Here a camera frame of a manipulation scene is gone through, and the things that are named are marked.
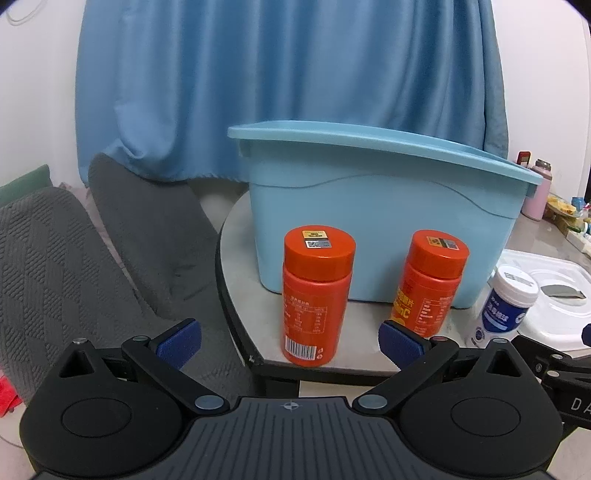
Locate blue curtain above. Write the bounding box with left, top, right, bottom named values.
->
left=74, top=0, right=511, bottom=185

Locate white blue-label bottle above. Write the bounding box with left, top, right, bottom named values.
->
left=470, top=265, right=540, bottom=347

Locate white cable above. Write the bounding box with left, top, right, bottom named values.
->
left=4, top=0, right=34, bottom=25

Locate pink thermos bottle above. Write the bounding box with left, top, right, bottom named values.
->
left=522, top=159, right=552, bottom=221

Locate orange bottle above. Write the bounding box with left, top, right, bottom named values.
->
left=283, top=226, right=357, bottom=367
left=390, top=230, right=470, bottom=340

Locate group of small bottles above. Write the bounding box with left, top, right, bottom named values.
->
left=554, top=196, right=591, bottom=252

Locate yellow snack packet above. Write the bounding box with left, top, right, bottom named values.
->
left=547, top=195, right=579, bottom=219

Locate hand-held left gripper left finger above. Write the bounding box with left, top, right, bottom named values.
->
left=59, top=318, right=230, bottom=414

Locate pink bedsheet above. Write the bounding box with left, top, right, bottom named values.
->
left=59, top=182, right=122, bottom=275

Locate green pillow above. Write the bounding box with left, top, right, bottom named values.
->
left=0, top=165, right=51, bottom=206

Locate white plastic box lid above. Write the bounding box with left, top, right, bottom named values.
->
left=488, top=249, right=591, bottom=357

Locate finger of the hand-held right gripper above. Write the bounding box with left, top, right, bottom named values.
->
left=510, top=322, right=591, bottom=377

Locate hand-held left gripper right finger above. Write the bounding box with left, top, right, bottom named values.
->
left=353, top=320, right=532, bottom=414

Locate red cloth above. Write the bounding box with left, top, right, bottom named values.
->
left=0, top=375, right=21, bottom=418

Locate grey textured sofa cover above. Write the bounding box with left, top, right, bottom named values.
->
left=0, top=154, right=259, bottom=404

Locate light blue plastic storage box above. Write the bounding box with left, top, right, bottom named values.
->
left=227, top=121, right=544, bottom=310

